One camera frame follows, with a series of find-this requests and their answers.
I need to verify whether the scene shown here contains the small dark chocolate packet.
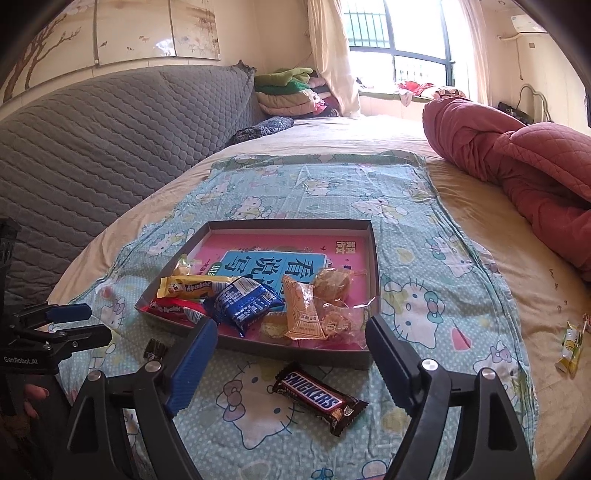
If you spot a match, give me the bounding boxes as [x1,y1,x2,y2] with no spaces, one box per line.
[143,338,168,362]

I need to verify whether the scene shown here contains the brown Snickers bar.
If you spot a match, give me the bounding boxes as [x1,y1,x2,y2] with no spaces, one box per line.
[273,362,368,437]

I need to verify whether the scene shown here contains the blue snack packet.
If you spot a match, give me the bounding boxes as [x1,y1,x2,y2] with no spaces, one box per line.
[204,277,284,337]

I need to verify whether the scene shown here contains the orange snack packet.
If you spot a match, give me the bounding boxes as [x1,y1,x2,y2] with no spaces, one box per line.
[283,275,327,341]

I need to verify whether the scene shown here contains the person's left hand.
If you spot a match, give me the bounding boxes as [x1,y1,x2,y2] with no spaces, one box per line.
[23,383,50,419]

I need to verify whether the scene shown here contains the red candy bar wrapper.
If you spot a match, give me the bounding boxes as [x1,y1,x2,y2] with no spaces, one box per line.
[139,298,207,326]

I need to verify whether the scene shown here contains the yellow candy bar wrapper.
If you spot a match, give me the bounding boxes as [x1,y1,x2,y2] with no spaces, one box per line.
[156,275,236,300]

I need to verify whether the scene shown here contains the Hello Kitty blue blanket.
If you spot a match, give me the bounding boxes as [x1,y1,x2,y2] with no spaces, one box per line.
[59,151,539,479]

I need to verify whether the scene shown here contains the small square cake packet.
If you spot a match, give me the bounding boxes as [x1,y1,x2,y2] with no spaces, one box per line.
[259,312,290,344]

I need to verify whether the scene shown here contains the small yellow green packet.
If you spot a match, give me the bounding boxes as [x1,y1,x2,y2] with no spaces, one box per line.
[172,254,193,276]

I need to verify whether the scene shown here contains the round pastry clear wrapper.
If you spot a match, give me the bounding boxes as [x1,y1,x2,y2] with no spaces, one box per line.
[311,268,353,303]

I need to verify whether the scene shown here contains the shallow grey cardboard tray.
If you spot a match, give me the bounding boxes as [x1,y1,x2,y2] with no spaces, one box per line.
[135,219,379,369]

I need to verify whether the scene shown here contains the pink and blue book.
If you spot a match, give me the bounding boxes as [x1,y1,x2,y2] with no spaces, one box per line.
[185,229,375,305]

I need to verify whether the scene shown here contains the grey quilted headboard cover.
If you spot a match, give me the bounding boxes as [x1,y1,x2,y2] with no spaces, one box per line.
[1,63,263,309]

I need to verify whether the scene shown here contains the beige bed sheet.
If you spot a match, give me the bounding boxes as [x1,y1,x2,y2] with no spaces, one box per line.
[50,117,590,479]

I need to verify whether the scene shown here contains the yellow green candy on sheet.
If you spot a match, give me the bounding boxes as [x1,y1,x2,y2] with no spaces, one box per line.
[555,314,590,378]

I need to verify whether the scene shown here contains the red quilted duvet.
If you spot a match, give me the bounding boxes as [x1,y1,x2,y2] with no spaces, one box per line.
[423,97,590,282]

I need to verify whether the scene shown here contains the dark patterned cloth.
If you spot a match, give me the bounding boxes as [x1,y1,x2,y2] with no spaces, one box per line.
[226,116,294,146]

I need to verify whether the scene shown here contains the clothes on window sill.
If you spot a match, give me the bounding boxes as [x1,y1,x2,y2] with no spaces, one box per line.
[398,80,466,106]

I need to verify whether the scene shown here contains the stack of folded clothes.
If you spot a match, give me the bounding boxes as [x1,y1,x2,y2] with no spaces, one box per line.
[254,67,341,119]

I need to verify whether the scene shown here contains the cream curtain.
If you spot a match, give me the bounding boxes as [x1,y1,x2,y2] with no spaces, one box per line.
[307,0,361,117]

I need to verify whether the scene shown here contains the white air conditioner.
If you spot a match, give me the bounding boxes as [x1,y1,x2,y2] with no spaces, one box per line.
[511,14,547,34]

